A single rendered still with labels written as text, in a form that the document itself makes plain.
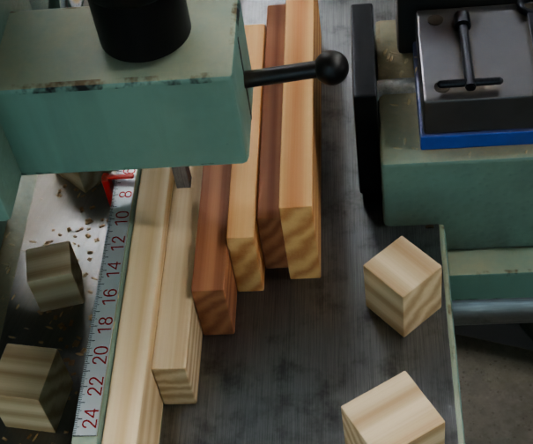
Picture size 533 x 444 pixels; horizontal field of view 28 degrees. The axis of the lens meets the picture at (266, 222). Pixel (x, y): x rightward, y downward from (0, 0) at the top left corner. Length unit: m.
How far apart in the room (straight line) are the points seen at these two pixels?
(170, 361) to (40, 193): 0.34
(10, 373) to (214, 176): 0.20
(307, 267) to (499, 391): 1.04
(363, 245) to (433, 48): 0.13
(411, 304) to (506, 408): 1.05
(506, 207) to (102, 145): 0.26
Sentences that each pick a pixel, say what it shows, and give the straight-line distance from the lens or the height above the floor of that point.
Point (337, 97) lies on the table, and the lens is 0.80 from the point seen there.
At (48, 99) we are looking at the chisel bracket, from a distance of 0.60.
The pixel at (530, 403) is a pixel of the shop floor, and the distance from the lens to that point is 1.69.
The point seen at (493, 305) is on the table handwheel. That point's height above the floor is 0.82.
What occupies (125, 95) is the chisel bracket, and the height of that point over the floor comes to 1.06.
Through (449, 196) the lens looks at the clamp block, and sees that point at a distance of 0.69.
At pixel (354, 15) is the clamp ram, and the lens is 0.72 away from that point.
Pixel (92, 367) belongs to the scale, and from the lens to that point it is 0.61.
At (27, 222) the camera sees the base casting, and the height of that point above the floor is 0.80.
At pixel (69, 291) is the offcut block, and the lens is 0.82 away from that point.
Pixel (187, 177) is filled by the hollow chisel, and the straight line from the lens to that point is 0.68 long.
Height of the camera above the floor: 1.45
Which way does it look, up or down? 49 degrees down
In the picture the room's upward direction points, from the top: 10 degrees counter-clockwise
